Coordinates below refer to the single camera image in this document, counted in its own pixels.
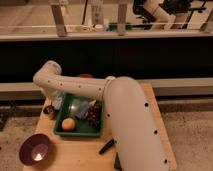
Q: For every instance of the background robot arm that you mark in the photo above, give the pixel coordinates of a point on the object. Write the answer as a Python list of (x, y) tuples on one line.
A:
[(162, 14)]

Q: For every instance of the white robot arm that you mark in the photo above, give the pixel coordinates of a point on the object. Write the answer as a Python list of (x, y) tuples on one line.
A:
[(137, 138)]

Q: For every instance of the small metal cup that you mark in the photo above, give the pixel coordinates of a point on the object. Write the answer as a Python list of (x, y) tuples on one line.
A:
[(50, 112)]

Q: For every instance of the dark grape bunch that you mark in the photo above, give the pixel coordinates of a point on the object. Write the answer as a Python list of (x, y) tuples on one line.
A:
[(93, 116)]

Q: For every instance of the blue sponge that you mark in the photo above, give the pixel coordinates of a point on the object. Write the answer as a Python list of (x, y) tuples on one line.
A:
[(82, 109)]

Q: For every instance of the green plastic tray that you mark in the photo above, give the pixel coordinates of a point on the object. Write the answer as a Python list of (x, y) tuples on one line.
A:
[(69, 105)]

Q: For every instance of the orange fruit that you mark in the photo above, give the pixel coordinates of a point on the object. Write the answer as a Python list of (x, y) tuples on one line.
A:
[(68, 124)]

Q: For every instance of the wooden board table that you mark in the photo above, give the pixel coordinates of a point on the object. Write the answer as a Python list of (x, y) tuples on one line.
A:
[(82, 153)]

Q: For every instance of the black rectangular remote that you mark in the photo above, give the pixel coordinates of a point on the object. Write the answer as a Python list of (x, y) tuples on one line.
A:
[(117, 163)]

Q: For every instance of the purple bowl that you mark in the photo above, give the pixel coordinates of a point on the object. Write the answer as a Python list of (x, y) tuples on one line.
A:
[(35, 149)]

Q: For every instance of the black handled dish brush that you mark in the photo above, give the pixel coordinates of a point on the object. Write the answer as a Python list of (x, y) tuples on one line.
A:
[(108, 145)]

